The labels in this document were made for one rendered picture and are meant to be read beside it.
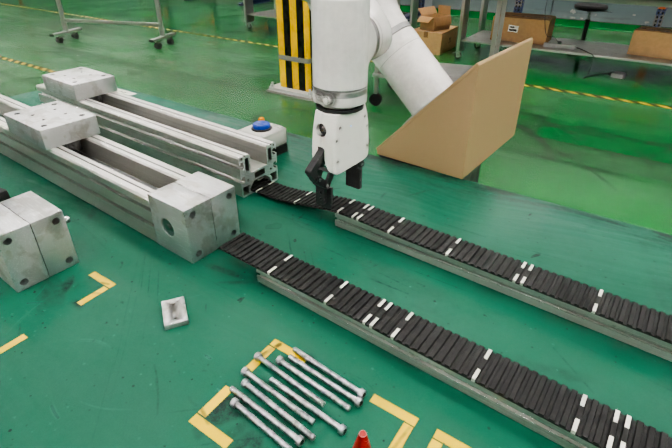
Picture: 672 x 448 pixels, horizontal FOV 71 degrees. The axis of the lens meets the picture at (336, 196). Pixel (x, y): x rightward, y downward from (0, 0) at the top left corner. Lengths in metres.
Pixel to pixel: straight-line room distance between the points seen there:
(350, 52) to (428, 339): 0.39
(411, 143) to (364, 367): 0.58
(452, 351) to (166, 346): 0.35
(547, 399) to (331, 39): 0.51
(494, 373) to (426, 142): 0.58
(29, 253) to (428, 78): 0.83
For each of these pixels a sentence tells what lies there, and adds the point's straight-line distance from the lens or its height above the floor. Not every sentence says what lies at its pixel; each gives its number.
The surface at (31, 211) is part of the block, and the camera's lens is 0.81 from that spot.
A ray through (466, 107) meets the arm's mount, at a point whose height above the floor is 0.93.
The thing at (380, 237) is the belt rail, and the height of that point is 0.79.
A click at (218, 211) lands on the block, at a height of 0.85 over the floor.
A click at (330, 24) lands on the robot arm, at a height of 1.12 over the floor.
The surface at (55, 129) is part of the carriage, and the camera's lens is 1.05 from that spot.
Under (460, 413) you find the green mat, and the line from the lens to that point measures 0.57.
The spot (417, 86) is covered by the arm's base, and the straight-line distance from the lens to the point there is 1.10.
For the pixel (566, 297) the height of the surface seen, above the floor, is 0.81.
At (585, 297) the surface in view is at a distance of 0.71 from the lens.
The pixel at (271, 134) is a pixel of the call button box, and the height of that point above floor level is 0.84.
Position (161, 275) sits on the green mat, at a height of 0.78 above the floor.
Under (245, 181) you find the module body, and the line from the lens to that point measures 0.92.
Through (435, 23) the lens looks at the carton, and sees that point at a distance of 5.77.
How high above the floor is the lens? 1.23
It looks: 29 degrees down
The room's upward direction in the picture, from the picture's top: straight up
